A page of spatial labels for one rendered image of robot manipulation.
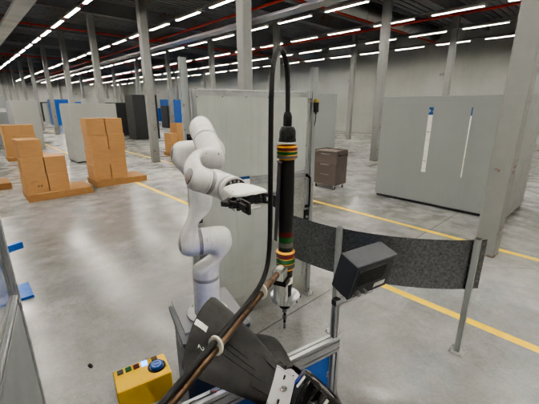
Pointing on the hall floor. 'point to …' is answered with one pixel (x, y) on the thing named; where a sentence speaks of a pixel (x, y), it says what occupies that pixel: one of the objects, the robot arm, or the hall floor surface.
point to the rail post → (334, 372)
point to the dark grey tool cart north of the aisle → (330, 166)
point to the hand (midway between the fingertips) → (262, 204)
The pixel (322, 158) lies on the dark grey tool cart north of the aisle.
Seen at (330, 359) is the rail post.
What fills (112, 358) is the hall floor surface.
